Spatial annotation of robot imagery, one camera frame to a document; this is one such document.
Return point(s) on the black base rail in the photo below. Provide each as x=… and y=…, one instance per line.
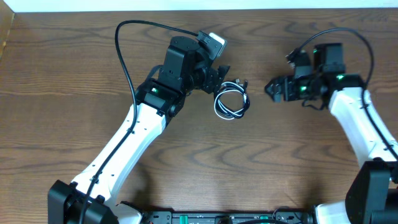
x=284, y=215

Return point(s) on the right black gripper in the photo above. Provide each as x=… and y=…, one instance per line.
x=289, y=94

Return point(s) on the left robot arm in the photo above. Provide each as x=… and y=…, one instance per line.
x=91, y=196

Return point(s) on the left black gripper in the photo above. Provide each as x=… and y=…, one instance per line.
x=214, y=79

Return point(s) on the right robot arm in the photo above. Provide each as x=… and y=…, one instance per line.
x=370, y=199

